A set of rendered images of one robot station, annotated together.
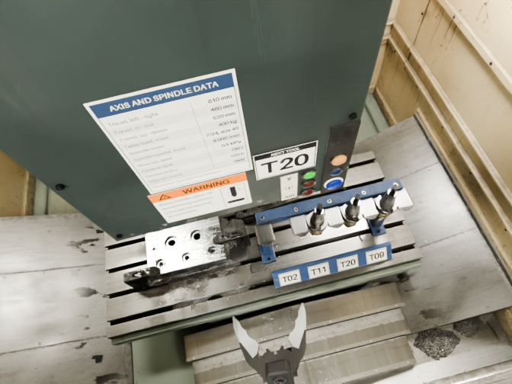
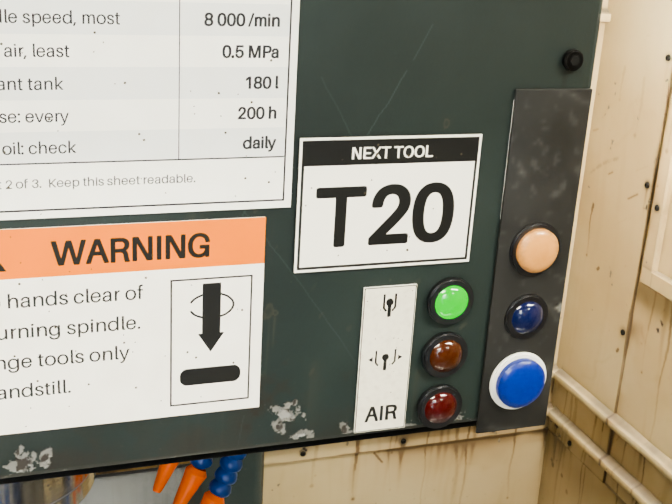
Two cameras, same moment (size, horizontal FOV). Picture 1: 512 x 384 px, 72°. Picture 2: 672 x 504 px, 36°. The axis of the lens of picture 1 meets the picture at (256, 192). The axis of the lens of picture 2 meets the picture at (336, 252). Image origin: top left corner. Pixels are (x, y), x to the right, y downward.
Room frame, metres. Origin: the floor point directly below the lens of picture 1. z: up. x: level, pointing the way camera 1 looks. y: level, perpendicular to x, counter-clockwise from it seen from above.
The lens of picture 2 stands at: (-0.18, 0.11, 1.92)
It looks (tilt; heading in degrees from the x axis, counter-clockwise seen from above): 20 degrees down; 344
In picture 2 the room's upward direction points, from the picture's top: 3 degrees clockwise
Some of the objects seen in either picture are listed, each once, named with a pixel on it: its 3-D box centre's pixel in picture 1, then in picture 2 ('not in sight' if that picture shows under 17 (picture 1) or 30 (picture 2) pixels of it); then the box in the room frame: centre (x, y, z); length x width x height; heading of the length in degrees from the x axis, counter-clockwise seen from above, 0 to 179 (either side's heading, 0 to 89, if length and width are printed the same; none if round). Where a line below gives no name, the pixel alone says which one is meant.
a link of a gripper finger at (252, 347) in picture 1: (244, 337); not in sight; (0.09, 0.08, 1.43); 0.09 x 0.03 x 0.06; 36
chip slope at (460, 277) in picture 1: (374, 225); not in sight; (0.52, -0.48, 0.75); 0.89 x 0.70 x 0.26; 4
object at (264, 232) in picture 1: (265, 235); not in sight; (0.39, 0.00, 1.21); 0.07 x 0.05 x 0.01; 4
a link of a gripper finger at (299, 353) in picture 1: (293, 348); not in sight; (0.05, -0.02, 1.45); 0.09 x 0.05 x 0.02; 144
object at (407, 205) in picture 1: (402, 200); not in sight; (0.42, -0.44, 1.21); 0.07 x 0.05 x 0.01; 4
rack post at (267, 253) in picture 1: (264, 237); not in sight; (0.45, 0.00, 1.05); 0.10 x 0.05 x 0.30; 4
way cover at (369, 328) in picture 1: (300, 348); not in sight; (0.10, -0.06, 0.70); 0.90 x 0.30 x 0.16; 94
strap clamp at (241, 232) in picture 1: (231, 238); not in sight; (0.50, 0.12, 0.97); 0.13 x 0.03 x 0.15; 94
